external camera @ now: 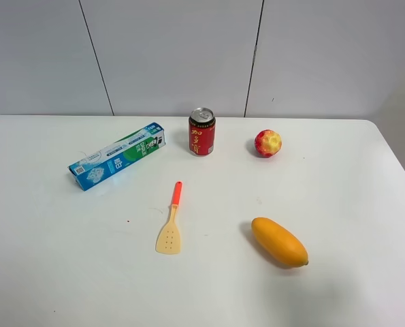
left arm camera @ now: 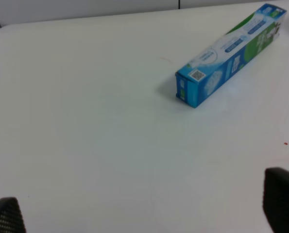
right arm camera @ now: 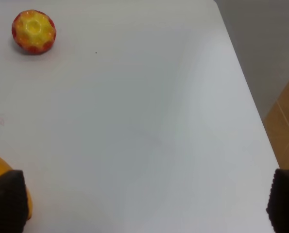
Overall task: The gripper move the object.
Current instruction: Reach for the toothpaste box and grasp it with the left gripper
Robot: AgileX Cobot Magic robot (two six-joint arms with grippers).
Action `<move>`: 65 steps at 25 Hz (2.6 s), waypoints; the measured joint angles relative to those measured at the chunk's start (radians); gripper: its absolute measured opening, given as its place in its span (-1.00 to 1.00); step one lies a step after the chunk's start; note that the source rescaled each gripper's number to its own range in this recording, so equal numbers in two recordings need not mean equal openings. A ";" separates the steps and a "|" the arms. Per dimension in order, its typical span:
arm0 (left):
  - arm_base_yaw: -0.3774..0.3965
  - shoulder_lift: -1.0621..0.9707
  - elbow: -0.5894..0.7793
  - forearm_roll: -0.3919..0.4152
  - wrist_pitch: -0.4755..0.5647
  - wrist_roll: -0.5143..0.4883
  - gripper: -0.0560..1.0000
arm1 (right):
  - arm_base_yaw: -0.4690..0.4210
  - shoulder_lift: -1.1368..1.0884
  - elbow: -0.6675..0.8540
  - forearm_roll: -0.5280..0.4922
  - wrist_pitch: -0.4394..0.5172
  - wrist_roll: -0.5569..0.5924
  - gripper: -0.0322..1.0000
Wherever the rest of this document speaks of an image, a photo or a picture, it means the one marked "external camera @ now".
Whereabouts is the blue green toothpaste box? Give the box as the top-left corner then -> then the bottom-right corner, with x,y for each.
68,123 -> 165,191

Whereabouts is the red drink can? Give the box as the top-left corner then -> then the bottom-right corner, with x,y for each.
189,108 -> 216,156

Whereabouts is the red yellow apple ball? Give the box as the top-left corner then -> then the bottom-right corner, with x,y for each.
254,129 -> 282,158

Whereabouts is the yellow orange mango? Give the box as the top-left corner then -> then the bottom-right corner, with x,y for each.
251,217 -> 309,268

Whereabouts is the yellow spatula orange handle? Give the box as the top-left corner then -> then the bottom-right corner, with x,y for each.
155,181 -> 182,255

